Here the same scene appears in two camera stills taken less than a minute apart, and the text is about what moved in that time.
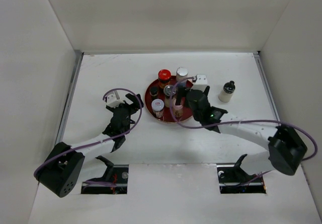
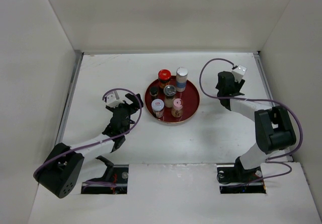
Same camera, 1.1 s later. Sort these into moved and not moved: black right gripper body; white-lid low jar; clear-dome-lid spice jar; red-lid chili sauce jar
Moved: black right gripper body
Not moved: red-lid chili sauce jar; clear-dome-lid spice jar; white-lid low jar
